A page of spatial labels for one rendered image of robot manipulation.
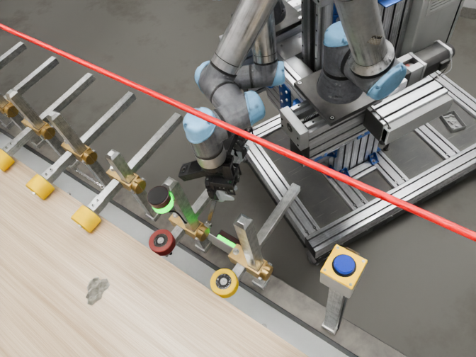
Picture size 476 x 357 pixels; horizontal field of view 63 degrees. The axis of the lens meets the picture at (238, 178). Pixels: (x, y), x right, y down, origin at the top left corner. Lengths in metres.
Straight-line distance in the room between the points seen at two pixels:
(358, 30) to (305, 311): 0.85
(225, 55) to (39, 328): 0.94
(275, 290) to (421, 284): 1.00
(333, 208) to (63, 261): 1.28
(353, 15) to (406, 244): 1.52
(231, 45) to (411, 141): 1.55
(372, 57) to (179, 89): 2.14
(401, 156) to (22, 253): 1.81
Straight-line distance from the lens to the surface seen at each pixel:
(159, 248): 1.26
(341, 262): 0.82
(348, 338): 1.32
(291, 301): 1.34
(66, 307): 1.33
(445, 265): 2.24
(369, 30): 0.98
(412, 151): 2.28
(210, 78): 0.99
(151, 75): 3.24
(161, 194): 1.06
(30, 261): 1.46
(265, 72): 1.26
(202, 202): 1.35
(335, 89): 1.29
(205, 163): 0.95
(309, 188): 2.09
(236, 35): 0.95
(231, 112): 0.90
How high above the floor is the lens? 1.99
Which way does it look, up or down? 56 degrees down
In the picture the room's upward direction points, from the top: 15 degrees counter-clockwise
